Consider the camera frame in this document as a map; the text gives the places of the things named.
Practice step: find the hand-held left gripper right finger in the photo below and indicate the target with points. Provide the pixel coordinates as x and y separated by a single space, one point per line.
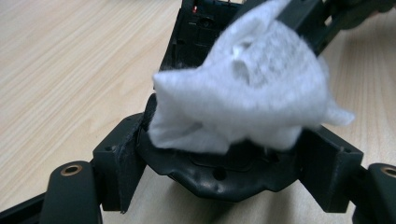
330 168

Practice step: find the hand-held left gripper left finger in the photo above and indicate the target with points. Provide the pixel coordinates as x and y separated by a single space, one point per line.
121 161

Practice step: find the blue toy car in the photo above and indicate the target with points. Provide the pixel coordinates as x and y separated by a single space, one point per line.
218 183

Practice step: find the white wet wipe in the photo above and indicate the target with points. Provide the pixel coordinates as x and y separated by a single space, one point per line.
249 102

